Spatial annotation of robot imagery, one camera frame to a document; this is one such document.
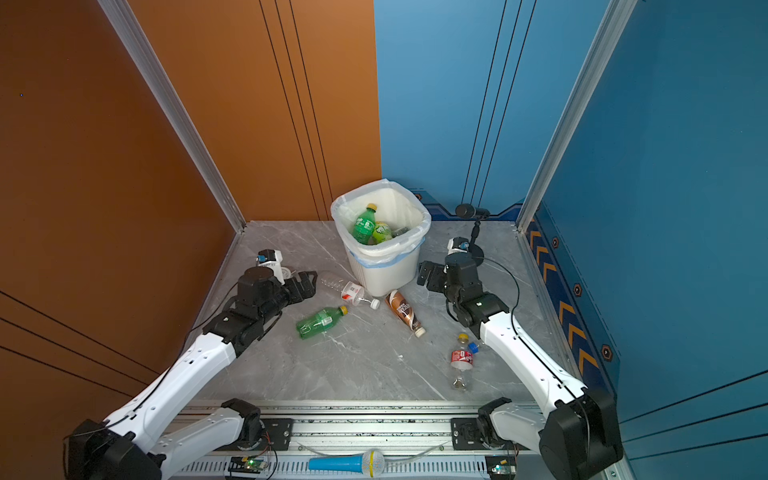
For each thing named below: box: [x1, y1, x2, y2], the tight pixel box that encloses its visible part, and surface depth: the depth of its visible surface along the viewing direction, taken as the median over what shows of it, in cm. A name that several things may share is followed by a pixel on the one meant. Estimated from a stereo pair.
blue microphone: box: [308, 449, 385, 478], surface depth 68 cm
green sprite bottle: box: [352, 203, 378, 245], surface depth 93 cm
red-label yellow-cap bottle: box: [450, 333, 474, 391], surface depth 83 cm
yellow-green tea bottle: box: [373, 221, 393, 245], surface depth 93 cm
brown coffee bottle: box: [385, 290, 426, 338], surface depth 93 cm
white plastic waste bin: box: [330, 179, 432, 298], surface depth 91 cm
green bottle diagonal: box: [296, 305, 349, 340], surface depth 89 cm
